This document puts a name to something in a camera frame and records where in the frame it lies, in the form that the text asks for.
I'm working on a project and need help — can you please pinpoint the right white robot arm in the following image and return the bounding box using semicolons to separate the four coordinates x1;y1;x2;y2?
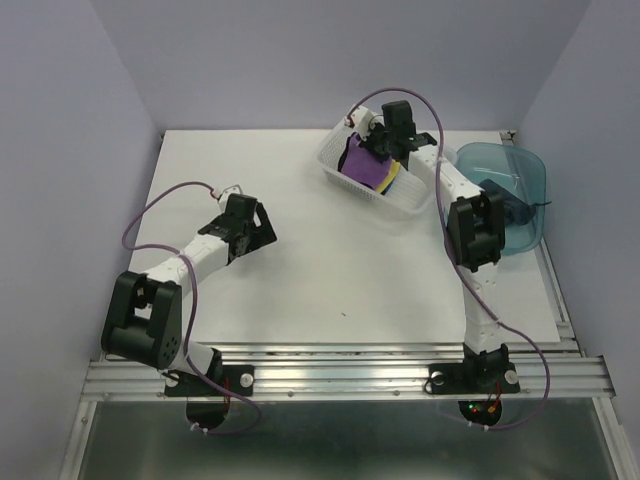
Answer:
349;101;510;395

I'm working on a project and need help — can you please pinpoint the dark grey towel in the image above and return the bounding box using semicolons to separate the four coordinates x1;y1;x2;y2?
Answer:
480;179;550;227

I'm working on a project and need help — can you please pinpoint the purple and grey towel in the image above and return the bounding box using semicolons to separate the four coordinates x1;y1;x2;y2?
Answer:
337;134;392;190

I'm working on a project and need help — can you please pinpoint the purple cable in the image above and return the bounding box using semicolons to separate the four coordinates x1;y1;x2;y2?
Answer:
347;88;554;431
121;180;264;436

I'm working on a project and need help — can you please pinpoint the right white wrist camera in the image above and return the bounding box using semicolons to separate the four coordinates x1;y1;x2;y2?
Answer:
344;106;381;140

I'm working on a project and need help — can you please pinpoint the blue and grey towel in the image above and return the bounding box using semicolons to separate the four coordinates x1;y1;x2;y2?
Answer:
378;177;396;195

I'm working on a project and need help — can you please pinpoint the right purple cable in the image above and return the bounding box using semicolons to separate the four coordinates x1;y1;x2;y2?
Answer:
347;88;554;431

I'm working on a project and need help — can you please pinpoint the aluminium mounting rail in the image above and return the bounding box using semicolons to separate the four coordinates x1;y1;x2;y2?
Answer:
81;341;615;402

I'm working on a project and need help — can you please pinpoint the yellow and grey towel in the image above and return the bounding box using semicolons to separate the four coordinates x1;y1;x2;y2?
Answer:
375;160;403;195

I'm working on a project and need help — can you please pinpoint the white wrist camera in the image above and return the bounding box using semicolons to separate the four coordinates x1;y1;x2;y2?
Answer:
344;106;381;140
218;184;243;202

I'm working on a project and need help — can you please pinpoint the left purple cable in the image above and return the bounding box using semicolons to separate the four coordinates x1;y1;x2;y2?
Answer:
121;180;264;436

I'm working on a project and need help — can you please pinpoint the teal translucent plastic bin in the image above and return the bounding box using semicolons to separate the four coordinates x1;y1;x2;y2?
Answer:
456;142;549;256

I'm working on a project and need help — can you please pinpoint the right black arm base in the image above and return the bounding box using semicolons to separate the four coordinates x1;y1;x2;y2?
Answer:
423;359;521;430

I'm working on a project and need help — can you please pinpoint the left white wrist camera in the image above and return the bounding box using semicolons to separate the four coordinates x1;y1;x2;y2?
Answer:
218;184;243;202

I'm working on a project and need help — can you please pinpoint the white perforated plastic basket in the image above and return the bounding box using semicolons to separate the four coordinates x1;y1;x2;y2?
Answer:
316;118;440;218

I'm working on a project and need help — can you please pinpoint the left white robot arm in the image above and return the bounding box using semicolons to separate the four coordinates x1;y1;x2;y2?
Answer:
101;191;277;394

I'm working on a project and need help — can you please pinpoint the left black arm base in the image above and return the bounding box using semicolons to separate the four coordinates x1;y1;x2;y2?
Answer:
161;364;261;435

